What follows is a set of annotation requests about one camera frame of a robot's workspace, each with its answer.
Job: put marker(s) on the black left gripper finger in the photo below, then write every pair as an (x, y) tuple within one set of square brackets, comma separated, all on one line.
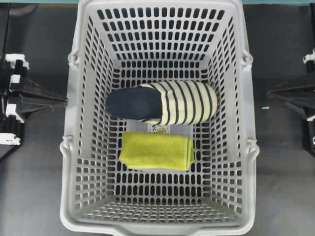
[(28, 87), (22, 105)]

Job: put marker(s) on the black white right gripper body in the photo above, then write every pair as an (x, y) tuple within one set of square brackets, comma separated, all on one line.
[(309, 61)]

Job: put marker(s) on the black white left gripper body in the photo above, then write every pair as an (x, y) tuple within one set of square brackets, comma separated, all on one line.
[(12, 68)]

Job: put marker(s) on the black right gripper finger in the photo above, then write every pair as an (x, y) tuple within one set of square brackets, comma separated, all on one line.
[(295, 101), (302, 84)]

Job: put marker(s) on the yellow-green cloth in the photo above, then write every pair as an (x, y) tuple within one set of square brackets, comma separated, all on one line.
[(156, 151)]

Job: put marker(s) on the grey plastic shopping basket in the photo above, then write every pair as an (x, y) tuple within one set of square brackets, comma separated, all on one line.
[(124, 43)]

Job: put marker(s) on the clear plastic package with label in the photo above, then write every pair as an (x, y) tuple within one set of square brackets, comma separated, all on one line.
[(137, 126)]

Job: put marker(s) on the striped navy cream slipper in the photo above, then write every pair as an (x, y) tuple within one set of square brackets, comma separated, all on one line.
[(164, 103)]

